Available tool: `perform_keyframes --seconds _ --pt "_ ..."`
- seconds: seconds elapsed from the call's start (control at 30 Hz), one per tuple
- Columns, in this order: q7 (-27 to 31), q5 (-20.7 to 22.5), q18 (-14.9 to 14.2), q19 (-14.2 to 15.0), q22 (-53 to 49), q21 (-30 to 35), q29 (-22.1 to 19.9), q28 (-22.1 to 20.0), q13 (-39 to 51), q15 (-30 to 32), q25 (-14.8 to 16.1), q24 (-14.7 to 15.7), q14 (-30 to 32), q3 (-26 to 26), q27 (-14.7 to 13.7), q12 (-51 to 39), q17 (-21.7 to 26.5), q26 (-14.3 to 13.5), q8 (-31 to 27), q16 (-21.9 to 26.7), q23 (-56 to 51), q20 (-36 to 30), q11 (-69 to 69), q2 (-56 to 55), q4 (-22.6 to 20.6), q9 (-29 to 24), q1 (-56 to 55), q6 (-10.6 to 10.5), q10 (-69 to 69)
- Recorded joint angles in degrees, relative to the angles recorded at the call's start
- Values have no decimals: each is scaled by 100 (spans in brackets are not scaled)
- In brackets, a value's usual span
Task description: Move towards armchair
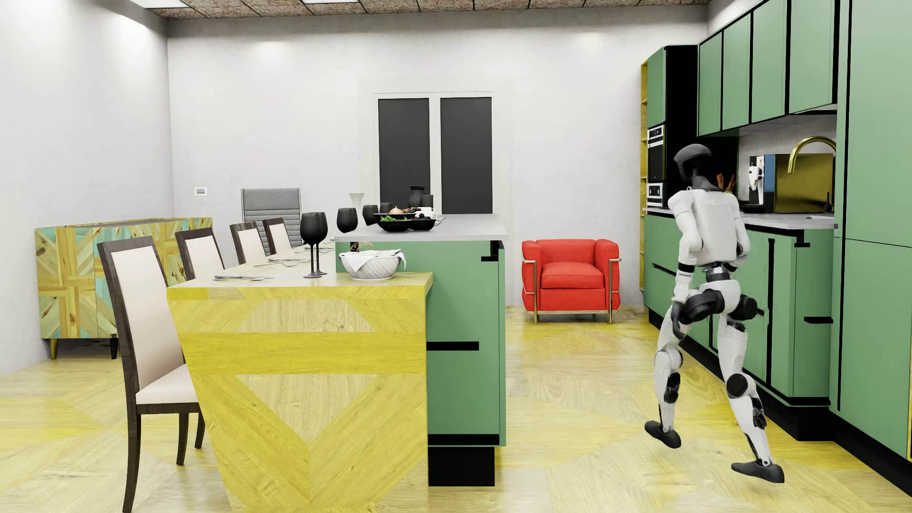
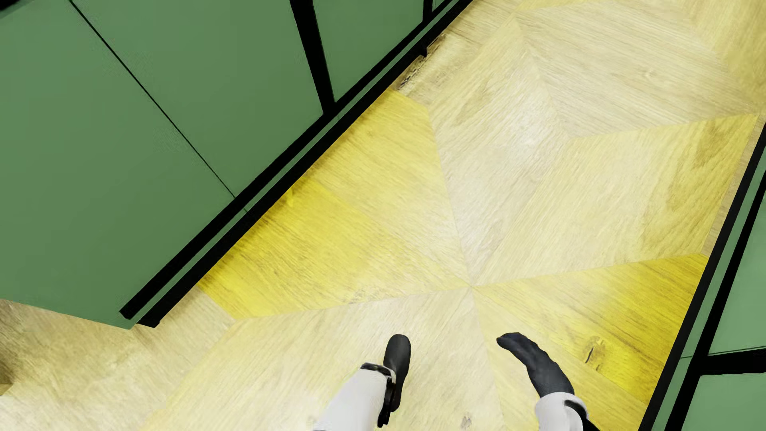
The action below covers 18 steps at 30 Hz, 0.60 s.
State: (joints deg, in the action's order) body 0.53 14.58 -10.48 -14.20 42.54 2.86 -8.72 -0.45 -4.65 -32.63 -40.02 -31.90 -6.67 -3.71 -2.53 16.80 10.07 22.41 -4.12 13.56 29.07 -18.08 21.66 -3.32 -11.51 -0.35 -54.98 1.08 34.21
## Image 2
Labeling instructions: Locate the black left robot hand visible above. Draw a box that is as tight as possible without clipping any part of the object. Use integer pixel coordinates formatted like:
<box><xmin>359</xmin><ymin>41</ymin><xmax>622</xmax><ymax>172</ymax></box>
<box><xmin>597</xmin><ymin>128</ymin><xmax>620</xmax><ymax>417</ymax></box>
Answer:
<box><xmin>376</xmin><ymin>334</ymin><xmax>413</xmax><ymax>429</ymax></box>

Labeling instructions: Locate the green cabinet with black plinth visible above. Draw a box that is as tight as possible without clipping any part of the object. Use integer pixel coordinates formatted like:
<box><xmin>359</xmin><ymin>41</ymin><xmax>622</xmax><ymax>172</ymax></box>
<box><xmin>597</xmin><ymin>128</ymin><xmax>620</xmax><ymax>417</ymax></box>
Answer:
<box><xmin>0</xmin><ymin>0</ymin><xmax>474</xmax><ymax>329</ymax></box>
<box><xmin>637</xmin><ymin>125</ymin><xmax>766</xmax><ymax>431</ymax></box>

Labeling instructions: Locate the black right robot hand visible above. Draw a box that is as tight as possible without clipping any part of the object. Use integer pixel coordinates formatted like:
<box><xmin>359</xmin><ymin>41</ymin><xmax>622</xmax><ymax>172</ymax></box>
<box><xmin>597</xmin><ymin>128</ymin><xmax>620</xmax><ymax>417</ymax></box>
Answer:
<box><xmin>496</xmin><ymin>332</ymin><xmax>576</xmax><ymax>399</ymax></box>

